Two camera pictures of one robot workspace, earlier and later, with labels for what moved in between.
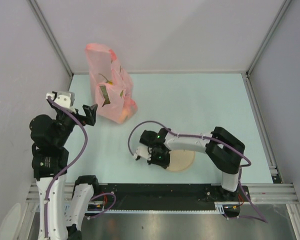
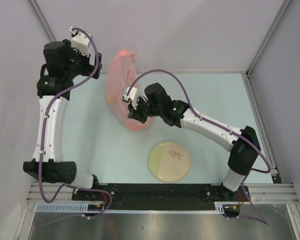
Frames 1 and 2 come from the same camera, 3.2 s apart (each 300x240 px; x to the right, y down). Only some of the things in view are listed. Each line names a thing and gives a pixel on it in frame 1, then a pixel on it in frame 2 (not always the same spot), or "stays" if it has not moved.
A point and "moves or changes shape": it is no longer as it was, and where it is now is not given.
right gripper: x=165 y=163 to x=135 y=113
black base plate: x=166 y=197 stays
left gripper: x=90 y=112 to x=89 y=68
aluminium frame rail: x=262 y=193 stays
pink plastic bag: x=112 y=88 moves or changes shape
